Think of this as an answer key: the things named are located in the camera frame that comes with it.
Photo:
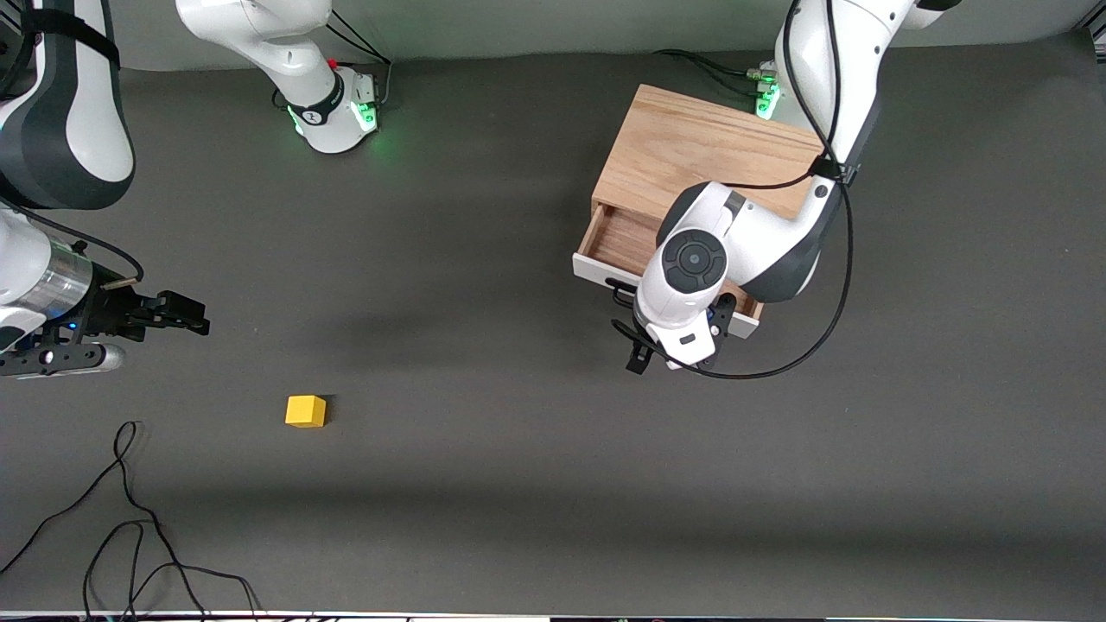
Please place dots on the white-fronted wooden drawer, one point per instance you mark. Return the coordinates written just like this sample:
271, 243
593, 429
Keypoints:
618, 246

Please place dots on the dark grey table mat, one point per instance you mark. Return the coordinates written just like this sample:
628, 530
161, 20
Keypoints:
553, 432

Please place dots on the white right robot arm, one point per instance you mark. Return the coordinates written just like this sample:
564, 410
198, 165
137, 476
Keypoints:
259, 26

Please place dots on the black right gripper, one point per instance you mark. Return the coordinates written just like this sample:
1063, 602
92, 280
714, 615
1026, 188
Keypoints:
105, 312

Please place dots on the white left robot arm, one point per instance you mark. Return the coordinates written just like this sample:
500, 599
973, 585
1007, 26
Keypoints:
760, 250

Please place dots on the wooden cabinet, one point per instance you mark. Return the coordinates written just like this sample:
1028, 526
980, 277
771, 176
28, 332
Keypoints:
691, 147

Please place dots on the yellow block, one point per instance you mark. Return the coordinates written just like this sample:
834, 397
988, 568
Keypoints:
305, 411

